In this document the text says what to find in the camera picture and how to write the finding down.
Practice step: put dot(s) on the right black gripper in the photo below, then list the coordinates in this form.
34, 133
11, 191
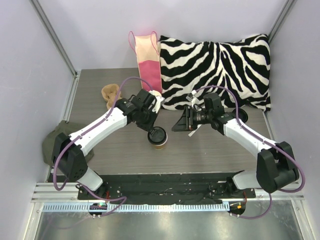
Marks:
188, 119

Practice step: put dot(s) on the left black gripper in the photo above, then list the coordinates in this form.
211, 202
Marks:
146, 124

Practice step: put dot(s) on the black plastic cup lid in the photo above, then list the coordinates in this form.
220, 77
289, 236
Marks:
161, 136

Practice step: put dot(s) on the single brown paper cup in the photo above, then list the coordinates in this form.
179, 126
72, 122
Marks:
158, 145

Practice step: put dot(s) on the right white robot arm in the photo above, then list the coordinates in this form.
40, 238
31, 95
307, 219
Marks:
274, 166

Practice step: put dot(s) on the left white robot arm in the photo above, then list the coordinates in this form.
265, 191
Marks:
70, 151

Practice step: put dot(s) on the white wrapped straw long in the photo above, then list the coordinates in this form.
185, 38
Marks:
192, 132

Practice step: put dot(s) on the stack of paper cups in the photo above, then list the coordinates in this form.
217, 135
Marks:
156, 93

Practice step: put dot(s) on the brown pulp cup carrier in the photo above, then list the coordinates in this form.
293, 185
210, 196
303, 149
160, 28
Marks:
109, 93

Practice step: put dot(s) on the stack of black lids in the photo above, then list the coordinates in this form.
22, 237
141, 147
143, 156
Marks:
242, 116

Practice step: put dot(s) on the zebra print pillow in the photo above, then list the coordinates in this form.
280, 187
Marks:
239, 72

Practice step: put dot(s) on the pink paper gift bag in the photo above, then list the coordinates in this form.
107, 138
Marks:
147, 54

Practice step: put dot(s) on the olive green cloth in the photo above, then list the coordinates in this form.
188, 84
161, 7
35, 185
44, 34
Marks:
65, 127

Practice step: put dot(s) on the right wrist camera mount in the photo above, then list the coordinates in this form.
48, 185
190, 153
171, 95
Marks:
191, 97

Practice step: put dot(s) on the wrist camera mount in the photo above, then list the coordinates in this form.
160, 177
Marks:
157, 103
191, 97

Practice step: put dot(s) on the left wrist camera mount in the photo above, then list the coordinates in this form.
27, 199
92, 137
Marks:
157, 103

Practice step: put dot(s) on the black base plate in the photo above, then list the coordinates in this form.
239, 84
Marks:
170, 189

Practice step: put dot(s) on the white slotted cable duct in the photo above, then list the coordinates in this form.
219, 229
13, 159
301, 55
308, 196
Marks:
60, 207

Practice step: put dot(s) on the aluminium rail frame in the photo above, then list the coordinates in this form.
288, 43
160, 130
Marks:
45, 192

